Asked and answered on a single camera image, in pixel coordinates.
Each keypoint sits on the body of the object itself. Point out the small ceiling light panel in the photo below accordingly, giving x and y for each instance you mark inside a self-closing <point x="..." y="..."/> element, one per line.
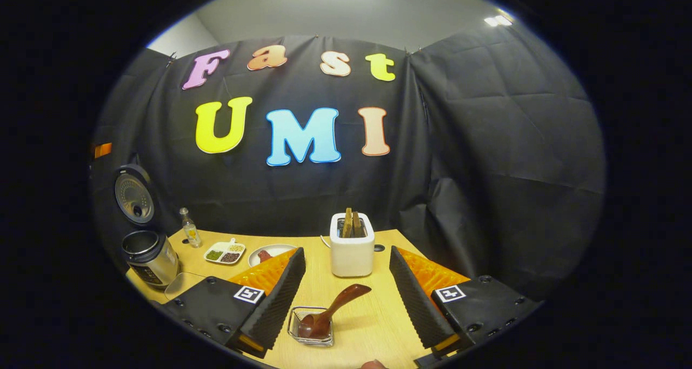
<point x="497" y="20"/>

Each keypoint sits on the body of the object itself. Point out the clear box of rice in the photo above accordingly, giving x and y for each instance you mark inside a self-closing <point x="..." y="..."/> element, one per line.
<point x="184" y="285"/>

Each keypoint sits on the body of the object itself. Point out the clear glass chopstick holder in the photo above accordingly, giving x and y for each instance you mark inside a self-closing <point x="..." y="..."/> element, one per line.
<point x="303" y="341"/>

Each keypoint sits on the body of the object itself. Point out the white round plate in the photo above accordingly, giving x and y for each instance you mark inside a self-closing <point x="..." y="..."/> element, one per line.
<point x="278" y="249"/>

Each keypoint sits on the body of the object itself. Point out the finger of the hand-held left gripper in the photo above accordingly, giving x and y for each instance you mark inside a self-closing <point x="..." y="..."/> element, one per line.
<point x="102" y="150"/>

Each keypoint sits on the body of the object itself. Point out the brown toast slice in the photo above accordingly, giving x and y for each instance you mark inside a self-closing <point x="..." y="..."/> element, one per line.
<point x="347" y="223"/>
<point x="357" y="226"/>

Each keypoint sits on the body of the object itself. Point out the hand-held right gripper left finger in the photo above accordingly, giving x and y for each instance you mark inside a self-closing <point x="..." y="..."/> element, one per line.
<point x="281" y="304"/>

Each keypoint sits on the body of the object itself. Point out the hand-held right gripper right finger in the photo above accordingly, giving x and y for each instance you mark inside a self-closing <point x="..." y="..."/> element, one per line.
<point x="416" y="309"/>

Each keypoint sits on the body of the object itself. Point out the brown wooden spoon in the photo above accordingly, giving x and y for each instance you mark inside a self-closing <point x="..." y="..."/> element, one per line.
<point x="338" y="304"/>

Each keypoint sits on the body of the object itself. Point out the small clear glass bottle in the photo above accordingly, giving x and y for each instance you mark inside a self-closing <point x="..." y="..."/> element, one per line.
<point x="191" y="234"/>

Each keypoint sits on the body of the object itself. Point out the white toaster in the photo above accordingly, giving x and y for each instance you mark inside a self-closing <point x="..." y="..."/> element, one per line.
<point x="351" y="258"/>

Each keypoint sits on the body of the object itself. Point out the dark grey rice cooker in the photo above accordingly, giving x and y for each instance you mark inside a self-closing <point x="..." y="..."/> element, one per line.
<point x="148" y="258"/>

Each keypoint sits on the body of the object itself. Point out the white divided bean dish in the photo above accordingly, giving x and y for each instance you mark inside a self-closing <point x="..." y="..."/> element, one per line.
<point x="224" y="253"/>

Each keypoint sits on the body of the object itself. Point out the red meat piece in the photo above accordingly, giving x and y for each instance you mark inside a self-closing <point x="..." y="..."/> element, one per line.
<point x="264" y="256"/>

